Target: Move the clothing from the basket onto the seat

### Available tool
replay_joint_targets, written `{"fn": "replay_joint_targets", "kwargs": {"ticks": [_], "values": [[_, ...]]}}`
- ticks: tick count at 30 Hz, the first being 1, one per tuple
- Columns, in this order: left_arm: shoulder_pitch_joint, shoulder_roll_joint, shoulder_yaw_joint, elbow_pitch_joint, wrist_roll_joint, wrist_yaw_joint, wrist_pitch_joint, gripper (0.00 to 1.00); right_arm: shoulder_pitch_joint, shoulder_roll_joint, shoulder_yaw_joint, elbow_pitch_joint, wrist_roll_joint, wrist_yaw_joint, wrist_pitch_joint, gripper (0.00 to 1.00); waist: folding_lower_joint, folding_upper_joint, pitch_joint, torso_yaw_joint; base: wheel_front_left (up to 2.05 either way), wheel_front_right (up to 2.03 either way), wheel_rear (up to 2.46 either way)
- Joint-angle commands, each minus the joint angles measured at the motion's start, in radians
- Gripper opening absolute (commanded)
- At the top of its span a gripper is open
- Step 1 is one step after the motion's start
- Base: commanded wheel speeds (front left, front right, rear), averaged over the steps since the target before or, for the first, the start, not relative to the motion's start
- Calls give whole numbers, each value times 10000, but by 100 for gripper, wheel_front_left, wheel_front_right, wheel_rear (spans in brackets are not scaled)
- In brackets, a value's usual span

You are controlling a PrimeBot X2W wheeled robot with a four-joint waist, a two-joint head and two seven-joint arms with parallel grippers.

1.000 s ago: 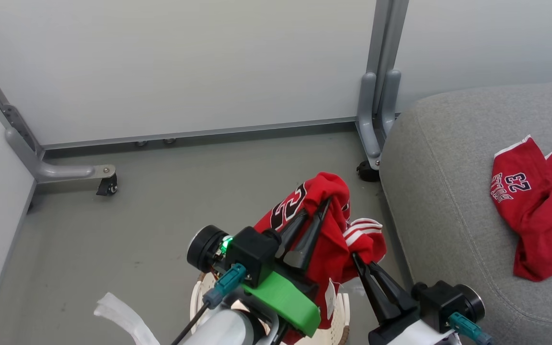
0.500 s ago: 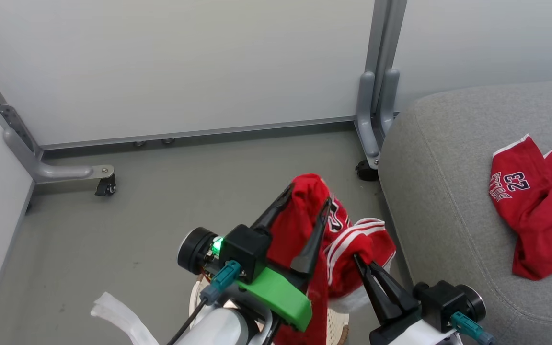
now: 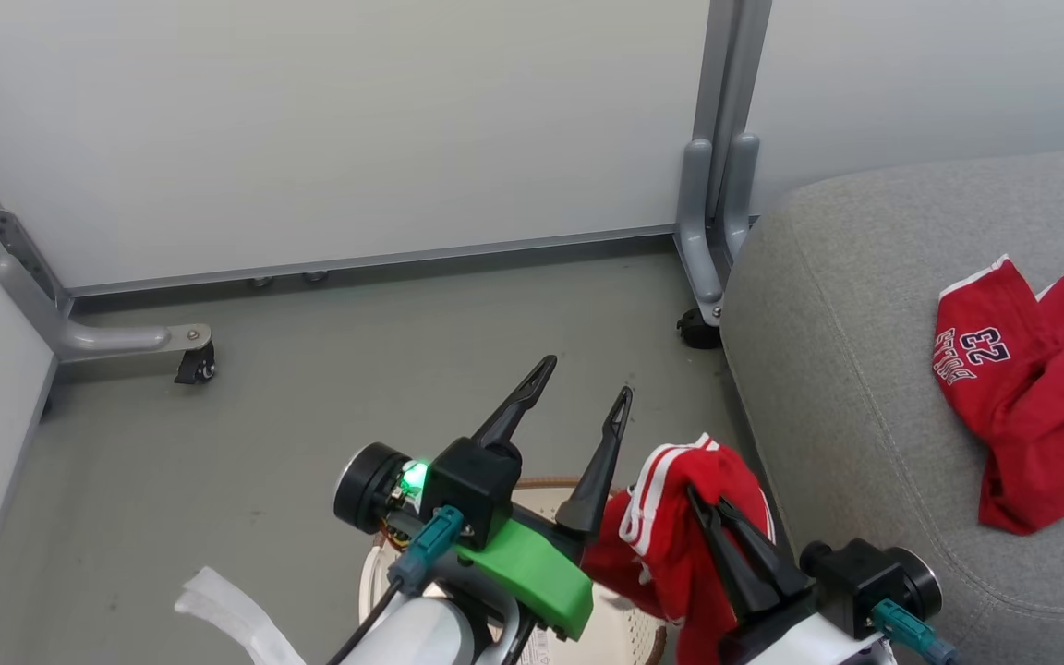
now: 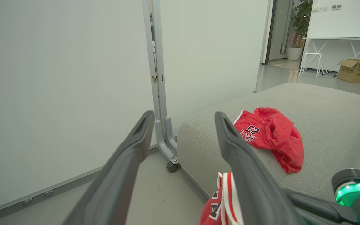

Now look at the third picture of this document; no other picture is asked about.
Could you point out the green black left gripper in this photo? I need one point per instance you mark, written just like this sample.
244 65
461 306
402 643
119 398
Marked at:
532 573

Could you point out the white fabric strip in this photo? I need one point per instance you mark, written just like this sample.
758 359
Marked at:
227 610

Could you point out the grey partition foot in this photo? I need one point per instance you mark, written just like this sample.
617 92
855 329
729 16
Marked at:
694 240
107 339

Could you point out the black caster wheel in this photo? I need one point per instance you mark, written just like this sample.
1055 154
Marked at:
698 332
195 365

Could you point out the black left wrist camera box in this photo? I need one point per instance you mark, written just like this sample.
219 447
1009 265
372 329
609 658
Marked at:
477 485

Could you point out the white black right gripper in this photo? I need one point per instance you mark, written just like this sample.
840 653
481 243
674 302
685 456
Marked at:
800 642

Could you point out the red basketball garment with lettering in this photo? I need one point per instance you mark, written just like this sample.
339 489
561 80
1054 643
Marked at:
1031 416

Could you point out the white laundry basket brown rim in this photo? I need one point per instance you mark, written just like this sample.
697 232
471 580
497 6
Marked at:
629 637

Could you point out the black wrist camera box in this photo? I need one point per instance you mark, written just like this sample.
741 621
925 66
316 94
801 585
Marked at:
477 485
855 582

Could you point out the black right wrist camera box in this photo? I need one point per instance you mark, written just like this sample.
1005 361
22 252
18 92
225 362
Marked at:
855 582

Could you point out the grey fabric sofa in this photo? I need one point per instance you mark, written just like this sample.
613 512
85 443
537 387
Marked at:
864 369

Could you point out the red garment thin white stripes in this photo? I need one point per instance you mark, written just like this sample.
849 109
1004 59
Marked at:
671 545

